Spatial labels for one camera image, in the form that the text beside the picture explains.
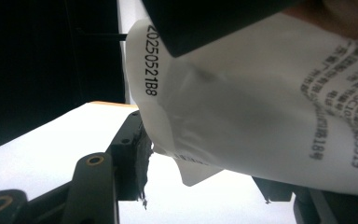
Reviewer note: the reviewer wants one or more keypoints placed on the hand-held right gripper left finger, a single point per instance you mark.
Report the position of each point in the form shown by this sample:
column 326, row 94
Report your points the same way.
column 130, row 161

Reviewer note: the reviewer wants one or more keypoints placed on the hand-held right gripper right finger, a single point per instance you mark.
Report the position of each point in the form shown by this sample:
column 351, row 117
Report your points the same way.
column 273, row 191

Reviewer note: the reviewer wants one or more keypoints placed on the white and blue bag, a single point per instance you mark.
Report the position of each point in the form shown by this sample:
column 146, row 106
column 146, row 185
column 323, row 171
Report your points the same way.
column 245, row 109

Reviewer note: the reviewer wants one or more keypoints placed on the wooden table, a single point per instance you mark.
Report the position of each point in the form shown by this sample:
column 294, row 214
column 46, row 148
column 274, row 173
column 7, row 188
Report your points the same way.
column 112, row 103

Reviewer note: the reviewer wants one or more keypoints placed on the white panel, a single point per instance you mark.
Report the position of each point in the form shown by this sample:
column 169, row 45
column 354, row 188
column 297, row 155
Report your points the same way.
column 121, row 18

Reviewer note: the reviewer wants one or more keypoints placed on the white table mat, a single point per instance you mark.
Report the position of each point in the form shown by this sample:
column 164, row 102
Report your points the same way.
column 43, row 149

